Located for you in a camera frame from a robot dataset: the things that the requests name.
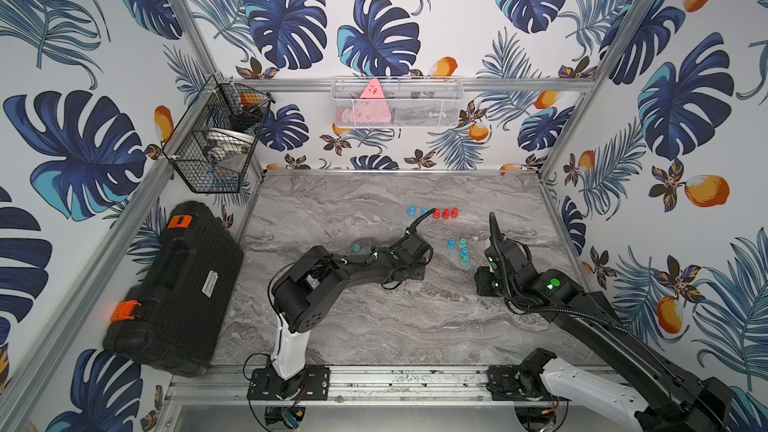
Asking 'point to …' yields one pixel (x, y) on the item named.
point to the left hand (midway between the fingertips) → (418, 263)
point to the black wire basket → (211, 147)
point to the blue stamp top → (451, 243)
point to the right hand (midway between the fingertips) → (480, 274)
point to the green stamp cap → (356, 248)
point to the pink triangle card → (372, 106)
